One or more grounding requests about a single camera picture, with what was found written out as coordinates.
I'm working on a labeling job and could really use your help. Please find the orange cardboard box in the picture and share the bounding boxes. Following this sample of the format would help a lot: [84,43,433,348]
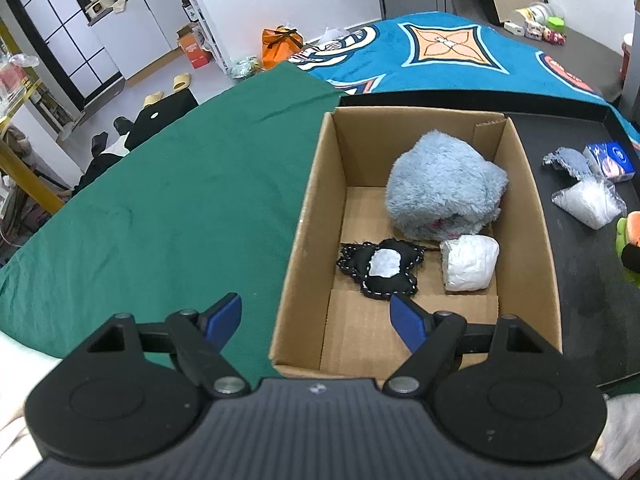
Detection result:
[177,24,213,70]

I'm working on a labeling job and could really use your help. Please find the yellow slipper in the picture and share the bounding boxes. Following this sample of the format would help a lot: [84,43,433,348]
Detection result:
[142,91,164,108]
[172,73,191,93]

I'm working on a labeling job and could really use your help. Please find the yellow table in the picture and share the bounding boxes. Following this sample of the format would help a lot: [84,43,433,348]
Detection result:
[0,78,64,214]

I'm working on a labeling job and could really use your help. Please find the yellow slipper far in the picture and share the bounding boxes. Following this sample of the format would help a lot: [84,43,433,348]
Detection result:
[172,73,191,93]

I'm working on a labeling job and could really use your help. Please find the blue tissue pack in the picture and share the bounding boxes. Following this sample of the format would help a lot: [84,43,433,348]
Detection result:
[582,141,636,184]

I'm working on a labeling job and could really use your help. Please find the green cup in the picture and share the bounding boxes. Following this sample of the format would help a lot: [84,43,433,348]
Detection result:
[546,15,565,34]

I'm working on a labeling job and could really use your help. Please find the clear bag white filling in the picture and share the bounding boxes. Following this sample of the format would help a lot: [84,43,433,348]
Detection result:
[551,178,627,231]

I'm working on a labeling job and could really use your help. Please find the black white fabric pouch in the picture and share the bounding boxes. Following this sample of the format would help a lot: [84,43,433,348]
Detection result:
[336,237,426,300]

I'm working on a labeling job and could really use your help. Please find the yellow slipper near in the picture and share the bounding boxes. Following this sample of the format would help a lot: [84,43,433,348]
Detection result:
[142,91,164,108]

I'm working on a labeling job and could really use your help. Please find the black stool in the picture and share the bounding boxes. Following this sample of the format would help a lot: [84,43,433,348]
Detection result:
[125,89,198,151]

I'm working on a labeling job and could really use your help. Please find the white container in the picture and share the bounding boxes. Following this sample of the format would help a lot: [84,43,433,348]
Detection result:
[513,2,562,25]

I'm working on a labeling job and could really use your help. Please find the white kitchen cabinet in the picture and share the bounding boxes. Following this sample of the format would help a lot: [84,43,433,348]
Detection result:
[90,0,190,79]

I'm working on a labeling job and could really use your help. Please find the blue denim fabric scrap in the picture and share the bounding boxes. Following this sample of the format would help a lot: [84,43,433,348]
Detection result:
[541,146,594,181]

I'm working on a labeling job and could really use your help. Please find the burger plush toy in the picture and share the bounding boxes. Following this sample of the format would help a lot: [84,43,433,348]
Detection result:
[615,210,640,287]

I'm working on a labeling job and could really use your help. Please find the white cloth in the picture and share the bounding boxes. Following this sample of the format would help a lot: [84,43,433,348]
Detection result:
[439,235,500,292]

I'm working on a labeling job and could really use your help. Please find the blue patterned blanket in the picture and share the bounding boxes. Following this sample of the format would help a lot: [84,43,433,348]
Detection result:
[289,12,639,148]

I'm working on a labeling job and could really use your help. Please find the grey mattress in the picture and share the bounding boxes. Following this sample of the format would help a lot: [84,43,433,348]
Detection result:
[492,25,623,104]

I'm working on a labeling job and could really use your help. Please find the orange bag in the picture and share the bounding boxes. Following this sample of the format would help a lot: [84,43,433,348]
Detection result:
[262,25,305,70]

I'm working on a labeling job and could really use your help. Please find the green cloth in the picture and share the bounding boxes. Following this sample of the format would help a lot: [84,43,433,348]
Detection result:
[1,64,342,382]

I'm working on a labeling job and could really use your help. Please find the brown cardboard box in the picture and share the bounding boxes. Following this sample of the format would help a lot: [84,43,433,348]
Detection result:
[268,105,563,380]

